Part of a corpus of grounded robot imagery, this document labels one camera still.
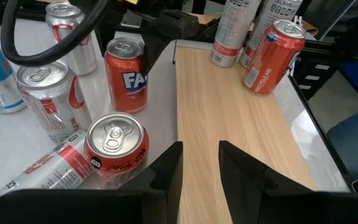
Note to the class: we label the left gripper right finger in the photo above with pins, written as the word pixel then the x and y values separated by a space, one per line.
pixel 244 180

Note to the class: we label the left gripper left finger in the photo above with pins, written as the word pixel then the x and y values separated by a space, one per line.
pixel 163 174

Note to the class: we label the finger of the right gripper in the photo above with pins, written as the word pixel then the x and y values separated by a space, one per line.
pixel 154 53
pixel 107 28

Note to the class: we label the silver Diet Coke can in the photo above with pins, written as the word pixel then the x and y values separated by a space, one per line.
pixel 54 105
pixel 79 59

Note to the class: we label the red Fanta strawberry can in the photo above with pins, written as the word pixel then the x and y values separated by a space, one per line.
pixel 269 62
pixel 123 93

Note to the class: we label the red Coca-Cola Star Wars can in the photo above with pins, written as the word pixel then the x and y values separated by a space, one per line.
pixel 113 133

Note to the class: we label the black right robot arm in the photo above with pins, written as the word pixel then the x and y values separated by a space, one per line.
pixel 166 3

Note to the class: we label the light wooden shelf board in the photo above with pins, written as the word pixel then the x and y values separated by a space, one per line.
pixel 228 124

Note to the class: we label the white red Celsius can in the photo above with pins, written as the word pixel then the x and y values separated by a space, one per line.
pixel 275 12
pixel 228 34

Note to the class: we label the person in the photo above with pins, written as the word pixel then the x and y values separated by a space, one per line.
pixel 356 140

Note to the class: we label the black table frame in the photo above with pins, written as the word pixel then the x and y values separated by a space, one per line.
pixel 319 124

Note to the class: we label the black slotted bracket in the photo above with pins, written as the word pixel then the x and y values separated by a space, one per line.
pixel 331 74

